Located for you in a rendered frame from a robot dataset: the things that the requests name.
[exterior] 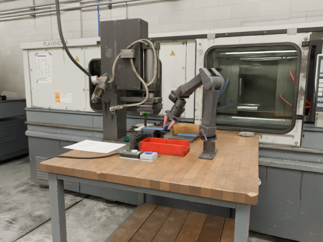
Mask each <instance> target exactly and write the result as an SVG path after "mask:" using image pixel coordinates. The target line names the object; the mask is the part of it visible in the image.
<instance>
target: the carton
mask: <svg viewBox="0 0 323 242"><path fill-rule="evenodd" d="M175 133H187V134H198V133H199V124H185V123H177V124H176V125H174V126H173V135H174V134H175Z"/></svg>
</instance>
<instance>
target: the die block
mask: <svg viewBox="0 0 323 242"><path fill-rule="evenodd" d="M146 134H147V138H148V137H152V138H164V134H156V133H155V132H154V133H146Z"/></svg>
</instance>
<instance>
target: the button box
mask: <svg viewBox="0 0 323 242"><path fill-rule="evenodd" d="M142 153H144V151H137V152H132V151H130V152H127V151H126V149H125V150H124V151H120V153H113V154H110V155H106V156H100V157H70V156H53V157H65V158H78V159H92V158H103V157H110V156H113V155H118V154H120V158H124V159H132V160H140V155H141V154H142ZM53 157H50V158H48V159H51V158H53ZM48 159H46V160H48ZM46 160H45V161H46Z"/></svg>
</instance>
